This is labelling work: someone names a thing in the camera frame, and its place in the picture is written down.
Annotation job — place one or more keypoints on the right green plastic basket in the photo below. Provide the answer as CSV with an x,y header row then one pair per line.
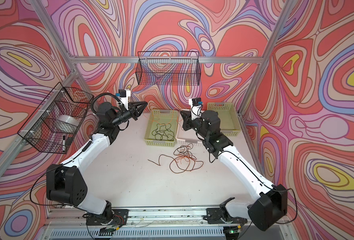
x,y
230,125

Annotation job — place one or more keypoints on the black marker in wire basket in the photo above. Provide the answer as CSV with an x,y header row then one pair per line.
x,y
64,144

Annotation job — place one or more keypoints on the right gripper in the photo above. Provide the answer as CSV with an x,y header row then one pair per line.
x,y
186,115

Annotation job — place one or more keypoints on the white bowl in wire basket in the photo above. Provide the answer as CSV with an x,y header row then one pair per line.
x,y
68,120

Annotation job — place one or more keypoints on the black wire basket left wall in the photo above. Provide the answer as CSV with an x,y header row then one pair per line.
x,y
56,121

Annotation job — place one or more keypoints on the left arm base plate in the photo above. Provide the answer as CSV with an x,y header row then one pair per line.
x,y
116,217

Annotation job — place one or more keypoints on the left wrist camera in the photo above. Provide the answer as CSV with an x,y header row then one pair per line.
x,y
124,95

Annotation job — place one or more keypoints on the black wire basket back wall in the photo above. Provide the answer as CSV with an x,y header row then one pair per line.
x,y
168,68

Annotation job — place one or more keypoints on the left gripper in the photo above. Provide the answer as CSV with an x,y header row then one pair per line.
x,y
132,111

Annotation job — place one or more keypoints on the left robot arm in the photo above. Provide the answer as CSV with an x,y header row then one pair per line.
x,y
65,183

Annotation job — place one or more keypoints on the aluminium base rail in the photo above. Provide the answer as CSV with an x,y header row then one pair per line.
x,y
138,217

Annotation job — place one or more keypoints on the white plastic basket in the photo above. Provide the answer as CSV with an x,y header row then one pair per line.
x,y
188,137

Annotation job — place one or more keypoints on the black wire basket wall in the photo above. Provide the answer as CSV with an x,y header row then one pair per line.
x,y
168,68
56,121

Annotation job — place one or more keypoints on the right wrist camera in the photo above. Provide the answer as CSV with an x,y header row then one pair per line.
x,y
196,106

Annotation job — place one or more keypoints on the green plastic basket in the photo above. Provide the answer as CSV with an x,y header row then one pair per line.
x,y
230,125
162,128

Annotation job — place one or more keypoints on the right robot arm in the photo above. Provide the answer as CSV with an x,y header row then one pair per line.
x,y
268,202

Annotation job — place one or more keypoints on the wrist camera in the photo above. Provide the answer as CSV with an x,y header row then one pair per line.
x,y
196,106
124,95

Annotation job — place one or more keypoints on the left green plastic basket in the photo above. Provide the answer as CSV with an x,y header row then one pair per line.
x,y
162,128

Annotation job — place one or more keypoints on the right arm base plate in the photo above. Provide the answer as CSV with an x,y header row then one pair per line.
x,y
218,216

